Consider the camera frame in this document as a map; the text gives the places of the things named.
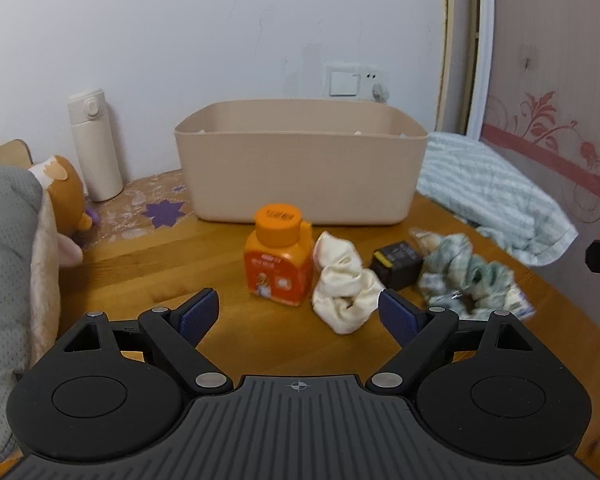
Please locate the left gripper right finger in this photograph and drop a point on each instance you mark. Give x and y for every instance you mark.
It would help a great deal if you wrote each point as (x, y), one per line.
(423, 336)

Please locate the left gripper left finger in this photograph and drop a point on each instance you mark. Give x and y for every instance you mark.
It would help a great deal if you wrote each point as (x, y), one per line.
(171, 338)

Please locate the green plaid scrunchie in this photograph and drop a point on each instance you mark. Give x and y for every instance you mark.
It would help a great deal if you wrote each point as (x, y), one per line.
(455, 278)

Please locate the small black box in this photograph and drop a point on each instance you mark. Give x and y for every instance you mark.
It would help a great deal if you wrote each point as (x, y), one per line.
(397, 265)

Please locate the cream white scrunchie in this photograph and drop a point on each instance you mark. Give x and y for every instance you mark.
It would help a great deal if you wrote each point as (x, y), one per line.
(346, 293)

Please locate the orange cotton ball bottle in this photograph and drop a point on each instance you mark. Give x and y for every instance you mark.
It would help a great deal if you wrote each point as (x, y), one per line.
(278, 255)

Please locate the floral table mat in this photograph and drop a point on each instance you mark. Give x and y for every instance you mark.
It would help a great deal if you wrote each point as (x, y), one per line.
(153, 203)

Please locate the purple pen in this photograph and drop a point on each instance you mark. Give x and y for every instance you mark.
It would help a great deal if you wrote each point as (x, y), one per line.
(92, 213)

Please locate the striped light blue blanket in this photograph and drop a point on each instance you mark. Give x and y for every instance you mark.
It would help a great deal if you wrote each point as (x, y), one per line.
(478, 185)

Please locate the grey turtle plush cushion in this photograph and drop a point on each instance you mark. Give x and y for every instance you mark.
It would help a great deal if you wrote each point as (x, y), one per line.
(32, 251)

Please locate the brown bear plush toy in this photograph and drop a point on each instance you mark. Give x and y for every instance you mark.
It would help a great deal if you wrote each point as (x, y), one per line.
(65, 194)

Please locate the beige plastic storage bin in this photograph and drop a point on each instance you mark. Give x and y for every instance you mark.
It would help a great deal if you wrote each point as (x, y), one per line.
(342, 163)

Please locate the white thermos bottle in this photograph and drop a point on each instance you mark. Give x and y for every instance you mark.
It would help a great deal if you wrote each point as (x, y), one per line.
(92, 136)

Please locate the white door frame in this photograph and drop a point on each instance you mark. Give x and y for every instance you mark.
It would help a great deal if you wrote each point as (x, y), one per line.
(482, 72)

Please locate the white wall switch socket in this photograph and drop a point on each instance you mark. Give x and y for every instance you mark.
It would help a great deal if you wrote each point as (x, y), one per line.
(355, 81)

